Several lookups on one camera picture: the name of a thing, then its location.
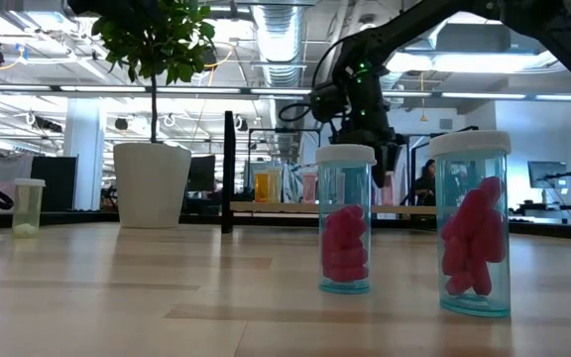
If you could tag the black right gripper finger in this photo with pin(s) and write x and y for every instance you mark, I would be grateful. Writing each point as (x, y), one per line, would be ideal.
(385, 163)

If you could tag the vial with pink pills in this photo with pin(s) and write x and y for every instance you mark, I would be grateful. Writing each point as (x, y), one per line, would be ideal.
(471, 238)
(345, 248)

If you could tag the small yellow-green pill bottle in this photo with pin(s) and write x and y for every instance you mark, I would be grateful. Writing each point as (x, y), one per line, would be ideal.
(28, 213)
(275, 188)

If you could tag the large orange pill bottle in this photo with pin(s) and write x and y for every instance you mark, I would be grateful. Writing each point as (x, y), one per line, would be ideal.
(261, 188)

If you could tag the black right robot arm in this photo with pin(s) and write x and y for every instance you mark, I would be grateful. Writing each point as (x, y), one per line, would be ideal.
(389, 39)

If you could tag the black metal shelf leg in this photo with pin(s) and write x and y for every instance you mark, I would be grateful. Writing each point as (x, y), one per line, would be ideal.
(411, 168)
(228, 173)

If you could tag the light wooden shelf board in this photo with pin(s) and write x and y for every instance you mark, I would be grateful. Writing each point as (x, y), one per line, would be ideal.
(295, 208)

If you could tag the person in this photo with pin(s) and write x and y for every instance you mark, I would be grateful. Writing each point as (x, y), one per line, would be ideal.
(426, 183)

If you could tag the black computer monitor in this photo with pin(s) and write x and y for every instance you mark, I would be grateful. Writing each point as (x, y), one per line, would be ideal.
(547, 173)
(202, 173)

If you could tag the green plant in white pot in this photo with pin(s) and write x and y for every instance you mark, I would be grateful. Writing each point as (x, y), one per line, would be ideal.
(151, 183)

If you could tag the black partition panel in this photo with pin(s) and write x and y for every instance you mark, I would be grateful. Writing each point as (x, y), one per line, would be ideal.
(60, 183)

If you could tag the silver ventilation duct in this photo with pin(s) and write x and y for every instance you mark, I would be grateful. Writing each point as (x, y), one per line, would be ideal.
(280, 39)

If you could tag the black aluminium frame rail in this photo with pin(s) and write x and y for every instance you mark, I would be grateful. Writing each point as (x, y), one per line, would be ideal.
(77, 218)

